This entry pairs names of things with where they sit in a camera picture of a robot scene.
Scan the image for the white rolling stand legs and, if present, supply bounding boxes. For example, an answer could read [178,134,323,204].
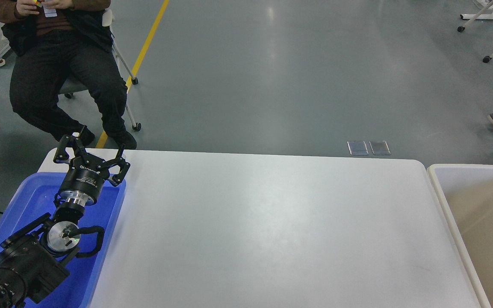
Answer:
[456,0,493,63]

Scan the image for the right floor outlet plate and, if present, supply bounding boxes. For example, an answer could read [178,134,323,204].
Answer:
[369,141,391,156]

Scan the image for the blue plastic bin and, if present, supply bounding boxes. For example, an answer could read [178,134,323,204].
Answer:
[0,173,127,308]

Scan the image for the seated person in black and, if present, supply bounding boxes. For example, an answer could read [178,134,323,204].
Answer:
[0,0,137,150]

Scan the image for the white plastic bin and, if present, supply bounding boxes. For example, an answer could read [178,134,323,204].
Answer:
[427,164,493,308]

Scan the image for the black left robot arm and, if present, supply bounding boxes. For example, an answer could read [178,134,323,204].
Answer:
[0,134,130,308]

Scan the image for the left floor outlet plate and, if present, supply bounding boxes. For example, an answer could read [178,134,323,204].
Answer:
[347,140,369,156]

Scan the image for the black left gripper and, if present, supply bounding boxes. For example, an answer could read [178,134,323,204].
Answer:
[53,134,131,206]

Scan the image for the floor outlet plate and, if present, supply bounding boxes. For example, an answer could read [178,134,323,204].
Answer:
[369,141,391,156]
[347,140,369,156]

